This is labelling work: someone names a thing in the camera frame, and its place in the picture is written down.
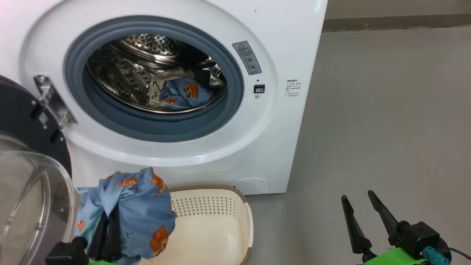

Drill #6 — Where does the white front-load washing machine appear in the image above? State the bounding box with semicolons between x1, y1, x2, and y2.
0;0;328;195

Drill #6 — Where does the chrome door hinge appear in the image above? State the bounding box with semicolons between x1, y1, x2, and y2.
34;75;78;127

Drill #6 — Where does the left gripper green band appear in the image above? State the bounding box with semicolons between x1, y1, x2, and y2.
88;212;123;265

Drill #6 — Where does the grey warning sticker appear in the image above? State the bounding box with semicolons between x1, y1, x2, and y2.
232;41;262;75

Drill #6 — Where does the thin black cable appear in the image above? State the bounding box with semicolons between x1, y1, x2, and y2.
449;247;471;260

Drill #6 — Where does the blue patterned cloth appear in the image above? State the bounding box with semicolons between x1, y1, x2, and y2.
147;70;195;108

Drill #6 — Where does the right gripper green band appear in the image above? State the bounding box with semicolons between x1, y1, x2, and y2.
341;190;429;265

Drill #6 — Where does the round black washing machine door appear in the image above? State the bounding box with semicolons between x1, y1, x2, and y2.
0;75;79;265

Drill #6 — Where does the teal cable connector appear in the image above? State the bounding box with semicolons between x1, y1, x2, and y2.
423;247;450;264

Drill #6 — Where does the blue bear-print garment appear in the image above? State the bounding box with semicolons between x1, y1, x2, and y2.
75;167;178;265
159;77;213;109

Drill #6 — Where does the cream perforated laundry basket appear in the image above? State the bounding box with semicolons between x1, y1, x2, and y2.
138;185;254;265

